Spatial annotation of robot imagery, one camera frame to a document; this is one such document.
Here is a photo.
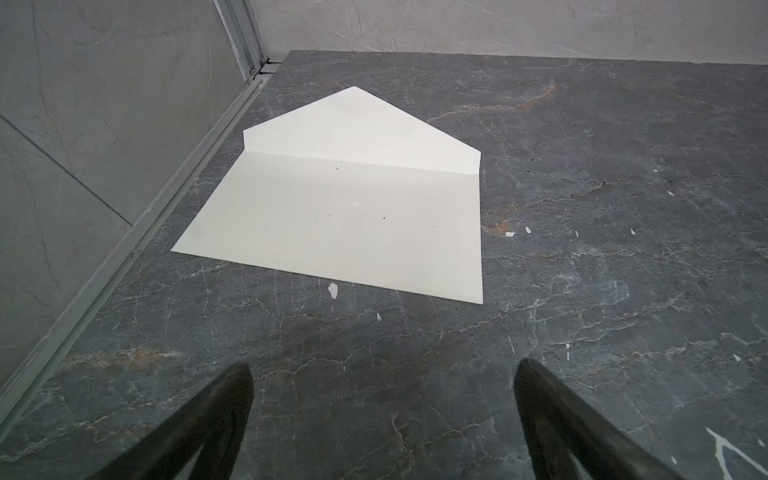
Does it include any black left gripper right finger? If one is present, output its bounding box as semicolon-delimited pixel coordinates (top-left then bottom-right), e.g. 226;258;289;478
513;358;681;479

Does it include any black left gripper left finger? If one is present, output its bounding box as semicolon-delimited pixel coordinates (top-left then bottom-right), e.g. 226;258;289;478
90;362;254;479

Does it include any white paper envelope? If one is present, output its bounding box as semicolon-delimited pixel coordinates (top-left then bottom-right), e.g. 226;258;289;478
174;87;483;304

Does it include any aluminium frame left post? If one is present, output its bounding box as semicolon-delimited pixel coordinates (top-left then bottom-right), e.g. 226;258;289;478
213;0;269;83

